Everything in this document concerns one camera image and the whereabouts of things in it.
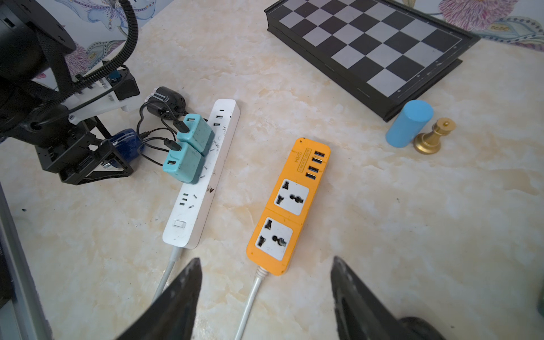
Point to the teal charger on white strip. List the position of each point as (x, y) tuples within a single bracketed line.
[(195, 131)]

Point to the teal charger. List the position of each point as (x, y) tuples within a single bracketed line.
[(183, 162), (195, 131)]

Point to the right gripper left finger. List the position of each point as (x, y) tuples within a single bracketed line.
[(173, 314)]

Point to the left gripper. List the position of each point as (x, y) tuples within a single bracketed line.
[(85, 155)]

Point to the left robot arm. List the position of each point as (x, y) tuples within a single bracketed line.
[(43, 105)]

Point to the black electric shaver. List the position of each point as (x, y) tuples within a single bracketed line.
[(421, 329), (165, 99)]

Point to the gold chess pawn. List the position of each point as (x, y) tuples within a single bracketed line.
[(430, 143)]

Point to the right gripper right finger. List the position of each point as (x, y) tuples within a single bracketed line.
[(359, 314)]

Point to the left aluminium corner post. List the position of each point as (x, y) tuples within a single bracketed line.
[(22, 315)]

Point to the blue electric shaver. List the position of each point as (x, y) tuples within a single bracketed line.
[(127, 142)]

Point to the white power strip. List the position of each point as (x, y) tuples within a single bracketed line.
[(189, 214)]

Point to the black white chessboard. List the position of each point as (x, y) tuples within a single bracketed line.
[(381, 52)]

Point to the blue cylinder block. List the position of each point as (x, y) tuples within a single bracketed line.
[(410, 121)]

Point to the orange power strip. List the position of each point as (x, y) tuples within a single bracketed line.
[(275, 237)]

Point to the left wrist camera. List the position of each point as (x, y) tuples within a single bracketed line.
[(107, 94)]

